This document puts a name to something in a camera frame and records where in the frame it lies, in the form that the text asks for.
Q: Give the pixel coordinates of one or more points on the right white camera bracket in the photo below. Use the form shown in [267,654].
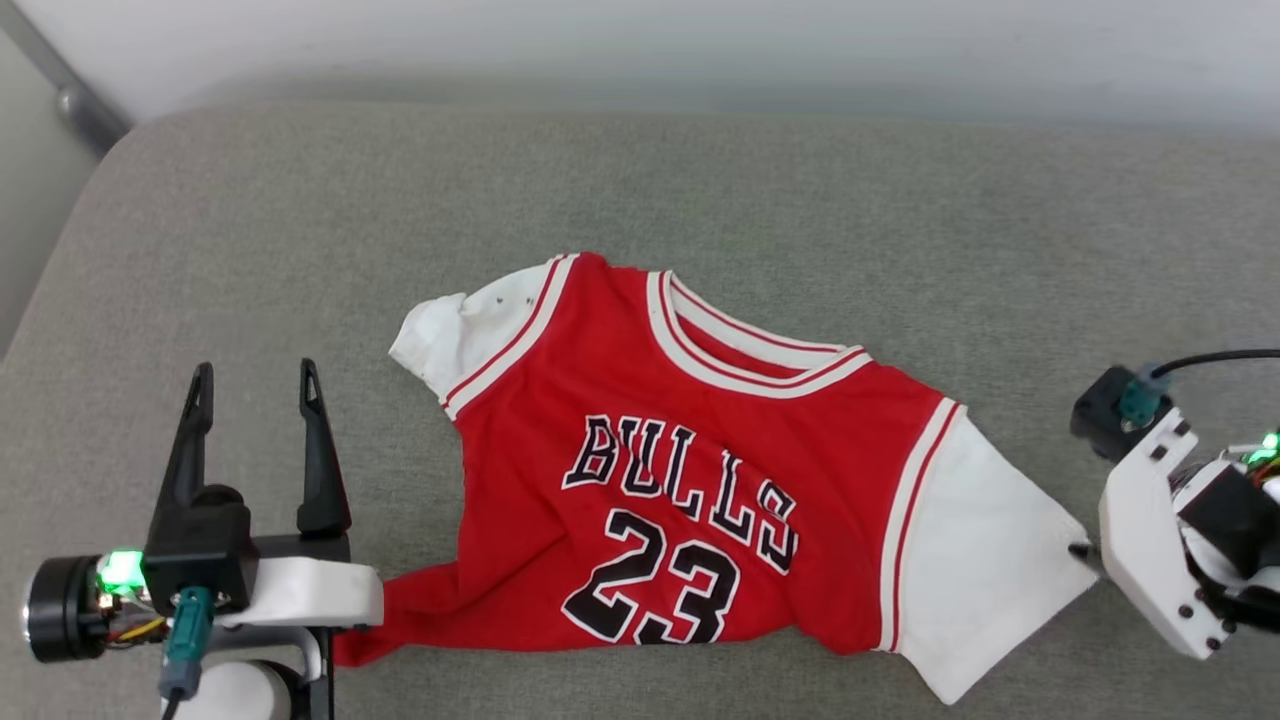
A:
[1145,540]

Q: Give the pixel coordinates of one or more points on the grey metal rail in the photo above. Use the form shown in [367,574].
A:
[80,105]

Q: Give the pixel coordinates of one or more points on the grey fabric sofa cushion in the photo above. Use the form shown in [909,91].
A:
[800,200]

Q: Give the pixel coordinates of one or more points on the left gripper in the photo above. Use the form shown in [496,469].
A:
[65,610]

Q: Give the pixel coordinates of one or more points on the white camera bracket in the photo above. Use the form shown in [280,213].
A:
[1145,540]
[310,592]

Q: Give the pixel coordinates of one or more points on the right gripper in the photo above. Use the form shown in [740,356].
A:
[1235,520]

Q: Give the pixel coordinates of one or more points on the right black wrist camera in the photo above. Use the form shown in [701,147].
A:
[1098,410]

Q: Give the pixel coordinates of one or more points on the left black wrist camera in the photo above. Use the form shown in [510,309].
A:
[200,555]

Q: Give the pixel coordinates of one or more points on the red white Bulls jersey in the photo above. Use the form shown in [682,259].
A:
[620,380]

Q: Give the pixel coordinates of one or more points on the left white camera bracket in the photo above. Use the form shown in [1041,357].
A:
[310,592]

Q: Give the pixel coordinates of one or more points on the left white grey robot arm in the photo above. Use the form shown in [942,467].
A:
[240,695]

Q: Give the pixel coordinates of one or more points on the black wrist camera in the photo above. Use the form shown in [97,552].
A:
[1098,410]
[200,555]

